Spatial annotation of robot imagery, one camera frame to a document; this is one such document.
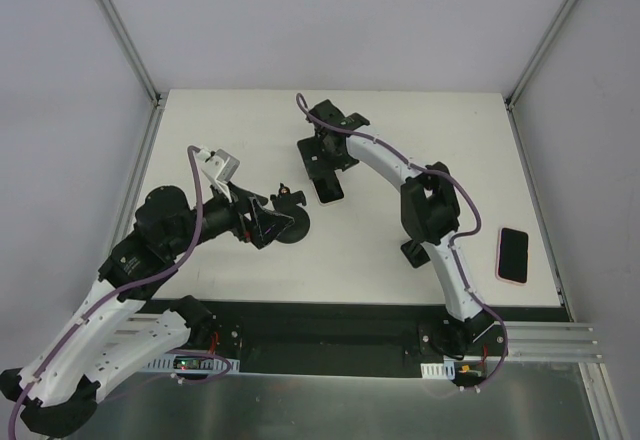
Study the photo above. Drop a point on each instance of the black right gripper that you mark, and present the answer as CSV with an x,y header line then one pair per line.
x,y
319,151

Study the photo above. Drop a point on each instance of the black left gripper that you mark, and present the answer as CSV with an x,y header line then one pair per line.
x,y
244,215

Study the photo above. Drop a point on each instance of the black round-base phone stand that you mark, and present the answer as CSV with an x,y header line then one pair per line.
x,y
292,215

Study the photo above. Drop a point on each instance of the phone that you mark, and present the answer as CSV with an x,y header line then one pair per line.
x,y
328,188
512,256

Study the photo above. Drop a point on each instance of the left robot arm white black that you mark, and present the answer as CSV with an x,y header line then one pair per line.
x,y
59,392

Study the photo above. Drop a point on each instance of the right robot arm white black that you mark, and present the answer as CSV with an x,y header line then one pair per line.
x,y
429,213

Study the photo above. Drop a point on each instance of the black folding phone stand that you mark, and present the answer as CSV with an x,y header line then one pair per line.
x,y
415,253

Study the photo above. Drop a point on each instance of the phone in pink case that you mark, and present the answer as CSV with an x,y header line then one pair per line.
x,y
512,256

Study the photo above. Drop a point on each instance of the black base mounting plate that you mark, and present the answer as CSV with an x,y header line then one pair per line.
x,y
358,340

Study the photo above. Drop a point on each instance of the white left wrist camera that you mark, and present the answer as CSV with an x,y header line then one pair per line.
x,y
218,167

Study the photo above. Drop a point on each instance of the white cable duct right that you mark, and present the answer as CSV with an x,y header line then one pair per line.
x,y
453,370

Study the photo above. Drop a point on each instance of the aluminium frame post left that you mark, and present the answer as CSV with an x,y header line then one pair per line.
x,y
129,50

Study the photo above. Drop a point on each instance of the aluminium frame post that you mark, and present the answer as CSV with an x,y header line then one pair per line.
x,y
542,49
129,50

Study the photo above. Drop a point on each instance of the aluminium rail right side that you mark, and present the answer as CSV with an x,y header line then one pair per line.
x,y
553,342

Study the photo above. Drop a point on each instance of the aluminium frame post right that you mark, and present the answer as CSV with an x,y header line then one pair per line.
x,y
542,49

